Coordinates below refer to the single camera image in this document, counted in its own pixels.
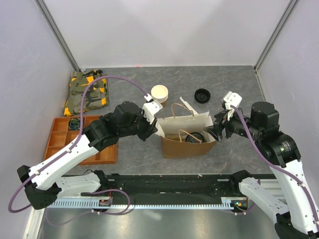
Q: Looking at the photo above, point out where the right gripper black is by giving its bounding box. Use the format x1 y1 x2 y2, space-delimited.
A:
203 105 262 142

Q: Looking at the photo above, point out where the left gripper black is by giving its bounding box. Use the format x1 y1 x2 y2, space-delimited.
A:
120 108 158 142

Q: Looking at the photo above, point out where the black plastic cup lid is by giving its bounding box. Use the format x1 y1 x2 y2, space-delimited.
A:
185 132 205 143

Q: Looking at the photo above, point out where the brown paper bag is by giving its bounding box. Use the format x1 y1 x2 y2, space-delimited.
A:
155 103 217 158

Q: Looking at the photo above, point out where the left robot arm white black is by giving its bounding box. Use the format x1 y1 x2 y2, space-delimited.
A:
17 101 162 210

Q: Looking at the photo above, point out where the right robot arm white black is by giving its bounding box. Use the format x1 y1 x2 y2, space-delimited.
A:
204 102 319 239

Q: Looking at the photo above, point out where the white stir stick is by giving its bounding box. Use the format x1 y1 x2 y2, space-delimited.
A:
179 97 198 115

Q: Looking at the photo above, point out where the stack of paper cups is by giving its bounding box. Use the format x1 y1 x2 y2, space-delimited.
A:
151 85 168 107

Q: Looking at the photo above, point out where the camouflage cloth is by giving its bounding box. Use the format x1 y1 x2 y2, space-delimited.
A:
63 69 109 117

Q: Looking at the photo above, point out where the orange wooden compartment tray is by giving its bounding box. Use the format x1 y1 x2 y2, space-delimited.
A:
43 117 118 165

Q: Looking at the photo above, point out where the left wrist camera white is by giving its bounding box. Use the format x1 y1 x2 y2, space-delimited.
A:
142 101 163 124

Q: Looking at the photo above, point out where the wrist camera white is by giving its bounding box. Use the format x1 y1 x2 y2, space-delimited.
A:
142 101 163 124
222 91 242 120

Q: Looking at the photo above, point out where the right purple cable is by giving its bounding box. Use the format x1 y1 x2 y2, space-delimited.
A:
230 105 319 225

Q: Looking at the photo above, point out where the purple cable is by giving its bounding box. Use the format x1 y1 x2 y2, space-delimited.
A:
230 105 319 225
7 75 152 214

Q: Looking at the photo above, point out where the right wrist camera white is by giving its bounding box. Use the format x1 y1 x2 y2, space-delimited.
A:
222 91 242 120

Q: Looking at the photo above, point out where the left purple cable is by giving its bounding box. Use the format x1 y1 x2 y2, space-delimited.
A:
7 75 152 214

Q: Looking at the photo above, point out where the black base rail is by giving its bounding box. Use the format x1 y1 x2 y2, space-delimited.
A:
97 174 245 206

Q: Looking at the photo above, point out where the white slotted cable duct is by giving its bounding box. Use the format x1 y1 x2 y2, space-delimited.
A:
48 198 234 210

